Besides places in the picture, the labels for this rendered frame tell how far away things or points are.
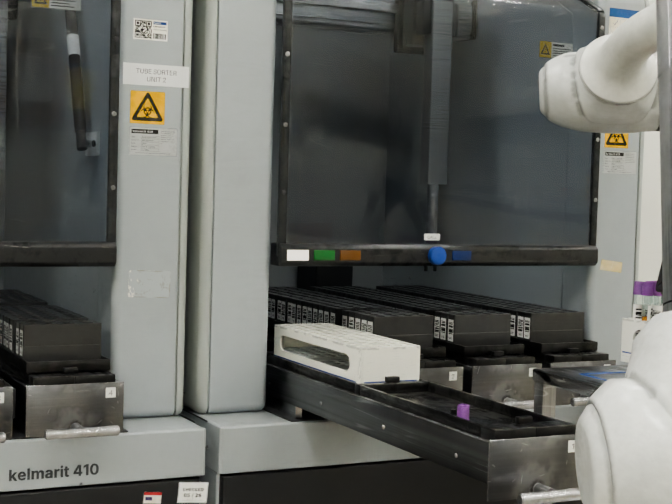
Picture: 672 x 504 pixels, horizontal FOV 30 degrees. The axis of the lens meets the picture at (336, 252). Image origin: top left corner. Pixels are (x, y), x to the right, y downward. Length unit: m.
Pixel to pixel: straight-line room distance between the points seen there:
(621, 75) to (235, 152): 0.59
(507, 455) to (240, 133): 0.71
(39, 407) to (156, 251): 0.29
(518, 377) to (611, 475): 1.02
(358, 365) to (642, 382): 0.72
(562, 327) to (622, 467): 1.16
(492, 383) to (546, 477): 0.57
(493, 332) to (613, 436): 1.08
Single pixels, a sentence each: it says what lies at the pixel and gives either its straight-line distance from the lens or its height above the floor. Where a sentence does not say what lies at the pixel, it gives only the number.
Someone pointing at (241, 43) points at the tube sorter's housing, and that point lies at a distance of 1.91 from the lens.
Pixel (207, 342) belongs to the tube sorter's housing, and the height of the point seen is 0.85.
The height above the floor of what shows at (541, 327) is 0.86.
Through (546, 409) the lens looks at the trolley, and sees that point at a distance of 1.93.
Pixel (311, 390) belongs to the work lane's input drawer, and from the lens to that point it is 1.83.
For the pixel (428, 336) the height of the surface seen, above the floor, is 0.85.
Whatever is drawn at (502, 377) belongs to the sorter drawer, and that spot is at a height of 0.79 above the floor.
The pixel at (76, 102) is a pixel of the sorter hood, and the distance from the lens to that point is 1.81.
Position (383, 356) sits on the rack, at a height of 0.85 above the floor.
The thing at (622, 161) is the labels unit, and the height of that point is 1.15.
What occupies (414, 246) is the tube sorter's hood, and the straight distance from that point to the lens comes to 2.02.
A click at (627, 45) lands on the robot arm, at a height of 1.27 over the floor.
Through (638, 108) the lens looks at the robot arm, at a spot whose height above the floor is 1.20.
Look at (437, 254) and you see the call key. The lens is 2.02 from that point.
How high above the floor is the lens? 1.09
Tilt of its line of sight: 3 degrees down
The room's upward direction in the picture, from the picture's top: 2 degrees clockwise
